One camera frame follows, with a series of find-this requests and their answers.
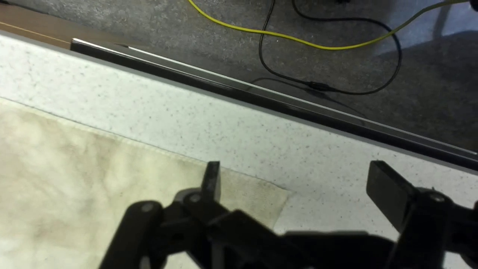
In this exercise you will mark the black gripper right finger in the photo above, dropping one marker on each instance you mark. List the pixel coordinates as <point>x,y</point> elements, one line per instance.
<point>423,224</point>

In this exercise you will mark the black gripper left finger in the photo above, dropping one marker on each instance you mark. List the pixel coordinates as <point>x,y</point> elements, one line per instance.
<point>134,233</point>

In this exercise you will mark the beige stained cloth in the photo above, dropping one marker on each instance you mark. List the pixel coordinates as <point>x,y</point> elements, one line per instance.
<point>75,188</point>

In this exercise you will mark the black dishwasher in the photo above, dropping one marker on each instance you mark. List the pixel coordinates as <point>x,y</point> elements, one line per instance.
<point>209,79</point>

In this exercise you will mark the wooden base cabinet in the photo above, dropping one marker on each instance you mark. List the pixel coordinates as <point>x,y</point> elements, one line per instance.
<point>30,26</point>

